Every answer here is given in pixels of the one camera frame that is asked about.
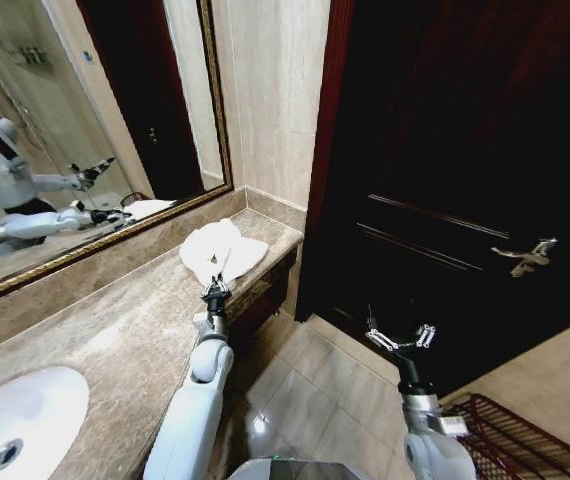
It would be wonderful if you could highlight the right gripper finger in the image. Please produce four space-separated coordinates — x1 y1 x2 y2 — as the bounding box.
412 323 438 350
363 302 400 353

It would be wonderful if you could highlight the white towel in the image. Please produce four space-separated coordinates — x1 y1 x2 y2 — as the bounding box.
178 217 270 292

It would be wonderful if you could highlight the red-brown wicker hamper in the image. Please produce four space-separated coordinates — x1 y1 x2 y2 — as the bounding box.
438 392 570 480

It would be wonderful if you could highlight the carved dark wood vanity front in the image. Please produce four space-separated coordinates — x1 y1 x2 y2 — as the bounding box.
220 246 300 329

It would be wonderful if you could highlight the robot front shell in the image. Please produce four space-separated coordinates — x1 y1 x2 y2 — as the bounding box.
224 454 362 480

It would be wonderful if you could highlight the dark wooden door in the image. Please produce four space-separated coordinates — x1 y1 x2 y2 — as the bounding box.
294 0 570 401

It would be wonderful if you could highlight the white oval sink basin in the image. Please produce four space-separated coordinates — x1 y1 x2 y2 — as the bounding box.
0 365 91 480

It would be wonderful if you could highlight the metal sink drain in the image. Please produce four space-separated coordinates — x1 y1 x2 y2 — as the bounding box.
0 438 25 472

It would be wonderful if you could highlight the silver door handle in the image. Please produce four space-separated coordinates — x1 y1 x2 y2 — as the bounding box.
490 236 560 279

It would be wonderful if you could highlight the dark red door frame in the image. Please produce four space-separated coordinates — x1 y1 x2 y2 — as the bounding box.
303 0 357 221

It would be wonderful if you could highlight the gold framed wall mirror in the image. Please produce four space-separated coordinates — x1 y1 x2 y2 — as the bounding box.
0 0 235 310

